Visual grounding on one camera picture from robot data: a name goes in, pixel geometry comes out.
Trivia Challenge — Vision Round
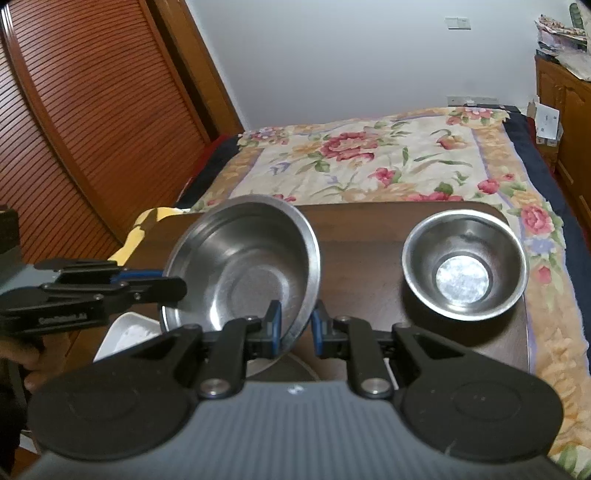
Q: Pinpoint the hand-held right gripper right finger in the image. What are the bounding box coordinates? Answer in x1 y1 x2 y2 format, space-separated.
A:
310 300 465 400

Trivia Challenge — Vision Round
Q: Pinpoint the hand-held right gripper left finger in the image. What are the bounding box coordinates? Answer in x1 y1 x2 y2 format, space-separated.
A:
152 299 283 400

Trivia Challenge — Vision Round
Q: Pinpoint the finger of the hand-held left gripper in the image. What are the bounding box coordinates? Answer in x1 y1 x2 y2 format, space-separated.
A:
41 276 188 311
34 259 166 286

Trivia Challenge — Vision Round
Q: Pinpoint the floral white square plate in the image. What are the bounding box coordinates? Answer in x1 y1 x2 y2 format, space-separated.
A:
93 312 163 363

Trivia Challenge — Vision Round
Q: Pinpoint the large steel bowl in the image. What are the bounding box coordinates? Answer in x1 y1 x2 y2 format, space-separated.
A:
159 194 321 356

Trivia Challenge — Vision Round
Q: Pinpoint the small steel bowl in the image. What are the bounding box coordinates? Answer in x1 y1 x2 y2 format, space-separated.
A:
401 211 529 321

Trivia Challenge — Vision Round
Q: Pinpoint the person's left hand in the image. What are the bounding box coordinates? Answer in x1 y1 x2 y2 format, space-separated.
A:
0 333 70 393

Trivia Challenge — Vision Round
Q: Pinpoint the wooden louvered wardrobe door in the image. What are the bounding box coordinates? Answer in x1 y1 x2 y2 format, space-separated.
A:
0 28 122 266
0 0 245 259

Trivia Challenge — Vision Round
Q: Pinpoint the floral blanket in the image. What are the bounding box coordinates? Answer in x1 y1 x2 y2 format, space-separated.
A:
189 106 591 476

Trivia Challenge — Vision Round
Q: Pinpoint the white paper box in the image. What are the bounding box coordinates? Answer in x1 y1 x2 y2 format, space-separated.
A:
527 98 565 149

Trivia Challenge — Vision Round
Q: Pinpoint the wooden cabinet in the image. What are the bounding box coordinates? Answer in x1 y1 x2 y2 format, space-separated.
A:
534 54 591 224

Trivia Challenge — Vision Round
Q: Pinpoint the pile of folded cloths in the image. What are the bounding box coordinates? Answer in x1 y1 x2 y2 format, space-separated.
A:
534 2 591 80

